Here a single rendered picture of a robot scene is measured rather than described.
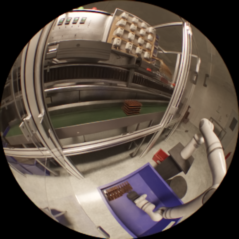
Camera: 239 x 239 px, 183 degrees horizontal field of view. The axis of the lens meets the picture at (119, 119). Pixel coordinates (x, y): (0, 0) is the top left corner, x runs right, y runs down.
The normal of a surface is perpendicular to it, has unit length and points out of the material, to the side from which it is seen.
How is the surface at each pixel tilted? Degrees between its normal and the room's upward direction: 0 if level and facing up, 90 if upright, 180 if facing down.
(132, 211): 0
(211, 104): 90
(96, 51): 90
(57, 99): 90
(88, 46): 90
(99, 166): 0
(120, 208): 0
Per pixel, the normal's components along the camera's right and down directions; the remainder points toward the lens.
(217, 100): -0.87, 0.11
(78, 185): 0.18, -0.83
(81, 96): 0.45, 0.55
